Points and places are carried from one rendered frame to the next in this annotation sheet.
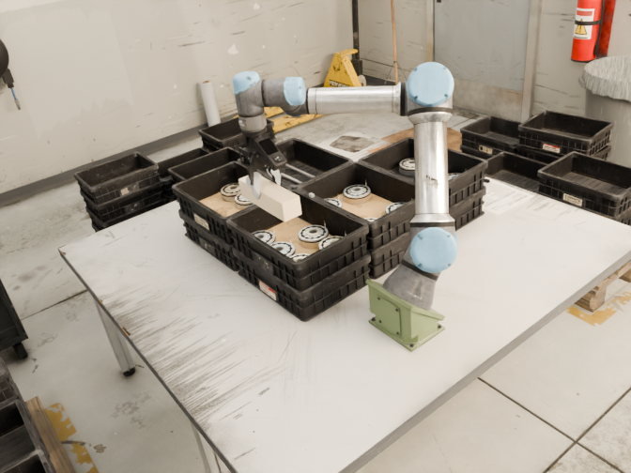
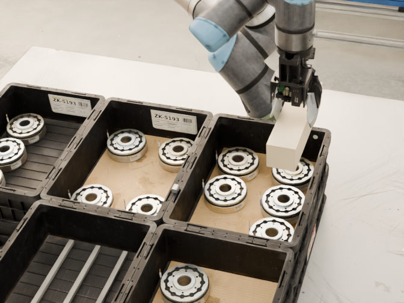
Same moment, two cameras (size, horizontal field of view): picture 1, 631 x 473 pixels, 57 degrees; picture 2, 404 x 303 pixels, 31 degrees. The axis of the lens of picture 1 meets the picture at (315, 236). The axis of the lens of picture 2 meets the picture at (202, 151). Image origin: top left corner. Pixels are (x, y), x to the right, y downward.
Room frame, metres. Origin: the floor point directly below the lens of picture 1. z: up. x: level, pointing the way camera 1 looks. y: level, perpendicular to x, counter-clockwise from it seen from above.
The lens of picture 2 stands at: (2.43, 1.05, 2.07)
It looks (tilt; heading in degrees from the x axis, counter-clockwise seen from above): 40 degrees down; 237
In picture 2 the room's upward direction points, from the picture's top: 5 degrees counter-clockwise
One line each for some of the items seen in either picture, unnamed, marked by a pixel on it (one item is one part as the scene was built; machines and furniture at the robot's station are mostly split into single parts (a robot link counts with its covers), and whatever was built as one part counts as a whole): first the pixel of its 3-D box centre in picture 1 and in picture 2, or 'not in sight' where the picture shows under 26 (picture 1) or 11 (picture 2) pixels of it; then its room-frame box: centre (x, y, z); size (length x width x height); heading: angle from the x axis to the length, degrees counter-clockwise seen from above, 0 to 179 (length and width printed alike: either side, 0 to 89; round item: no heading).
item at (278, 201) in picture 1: (269, 196); (295, 122); (1.58, 0.12, 1.08); 0.24 x 0.06 x 0.06; 34
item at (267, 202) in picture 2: (279, 250); (283, 201); (1.61, 0.12, 0.86); 0.10 x 0.10 x 0.01
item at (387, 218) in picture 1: (362, 192); (131, 156); (1.83, -0.18, 0.92); 0.40 x 0.30 x 0.02; 35
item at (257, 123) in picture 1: (252, 121); (296, 34); (1.60, 0.14, 1.31); 0.08 x 0.08 x 0.05
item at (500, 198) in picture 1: (485, 191); not in sight; (2.10, -0.72, 0.70); 0.33 x 0.23 x 0.01; 34
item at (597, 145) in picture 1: (561, 162); not in sight; (2.92, -1.41, 0.37); 0.42 x 0.34 x 0.46; 34
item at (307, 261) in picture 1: (295, 225); (251, 176); (1.65, 0.06, 0.92); 0.40 x 0.30 x 0.02; 35
